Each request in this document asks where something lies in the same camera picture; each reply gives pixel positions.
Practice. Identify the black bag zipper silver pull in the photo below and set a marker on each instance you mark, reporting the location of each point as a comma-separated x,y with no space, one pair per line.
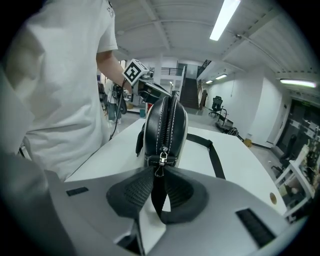
167,125

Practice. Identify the black leather bag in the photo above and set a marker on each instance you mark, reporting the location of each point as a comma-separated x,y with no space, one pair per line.
150,125

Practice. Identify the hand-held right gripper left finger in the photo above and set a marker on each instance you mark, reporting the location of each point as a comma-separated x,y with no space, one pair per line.
90,215

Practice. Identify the black office chair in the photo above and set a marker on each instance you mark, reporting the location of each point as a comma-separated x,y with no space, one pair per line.
216,105

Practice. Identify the person's left forearm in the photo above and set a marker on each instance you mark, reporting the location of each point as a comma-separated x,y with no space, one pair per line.
110,65

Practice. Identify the person's white t-shirt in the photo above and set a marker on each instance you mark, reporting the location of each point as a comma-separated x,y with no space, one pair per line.
60,87

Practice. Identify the long ceiling light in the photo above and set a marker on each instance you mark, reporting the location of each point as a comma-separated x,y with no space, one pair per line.
297,83
224,20

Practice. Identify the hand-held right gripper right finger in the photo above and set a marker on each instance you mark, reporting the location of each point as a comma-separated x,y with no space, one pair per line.
225,215

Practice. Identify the cardboard box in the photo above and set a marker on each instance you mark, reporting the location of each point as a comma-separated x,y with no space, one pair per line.
248,142

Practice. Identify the dark staircase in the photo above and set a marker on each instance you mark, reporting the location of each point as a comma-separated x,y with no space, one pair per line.
189,93

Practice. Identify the teal bin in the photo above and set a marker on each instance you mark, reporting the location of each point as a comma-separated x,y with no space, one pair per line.
142,113

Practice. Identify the black treadmill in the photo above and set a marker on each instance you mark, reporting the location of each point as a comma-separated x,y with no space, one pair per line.
225,121

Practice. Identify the white shelf rack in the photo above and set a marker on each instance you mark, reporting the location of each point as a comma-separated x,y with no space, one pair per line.
295,175

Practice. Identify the dark swivel chair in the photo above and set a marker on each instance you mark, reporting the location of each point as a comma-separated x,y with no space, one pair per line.
287,152

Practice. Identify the round wooden table grommet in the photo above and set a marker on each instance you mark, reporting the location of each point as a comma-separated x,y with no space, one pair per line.
273,198

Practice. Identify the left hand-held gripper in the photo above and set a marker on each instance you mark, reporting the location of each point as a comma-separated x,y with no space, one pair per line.
136,72

